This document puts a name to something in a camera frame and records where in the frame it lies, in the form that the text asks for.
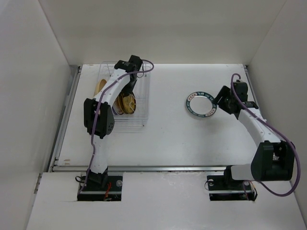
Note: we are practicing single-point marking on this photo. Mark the amber yellow patterned plate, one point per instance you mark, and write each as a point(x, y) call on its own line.
point(129, 103)

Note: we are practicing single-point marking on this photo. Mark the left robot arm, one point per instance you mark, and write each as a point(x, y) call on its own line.
point(99, 119)

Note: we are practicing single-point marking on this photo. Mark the white wire dish rack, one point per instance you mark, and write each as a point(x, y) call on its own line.
point(138, 119)

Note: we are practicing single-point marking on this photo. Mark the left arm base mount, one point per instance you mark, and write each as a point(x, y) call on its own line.
point(109, 192)

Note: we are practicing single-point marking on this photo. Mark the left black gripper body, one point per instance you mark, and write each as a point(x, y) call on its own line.
point(128, 89)

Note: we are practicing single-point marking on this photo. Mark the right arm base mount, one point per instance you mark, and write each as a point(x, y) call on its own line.
point(221, 190)

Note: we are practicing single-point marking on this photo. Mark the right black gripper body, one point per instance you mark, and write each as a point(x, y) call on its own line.
point(224, 102)

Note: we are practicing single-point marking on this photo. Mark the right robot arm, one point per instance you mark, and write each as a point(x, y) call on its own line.
point(274, 157)

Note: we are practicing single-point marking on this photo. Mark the yellow plastic plate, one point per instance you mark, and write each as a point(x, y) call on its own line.
point(99, 86)

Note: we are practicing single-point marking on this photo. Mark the white plate orange sunburst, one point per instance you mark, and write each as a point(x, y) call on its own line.
point(116, 108)

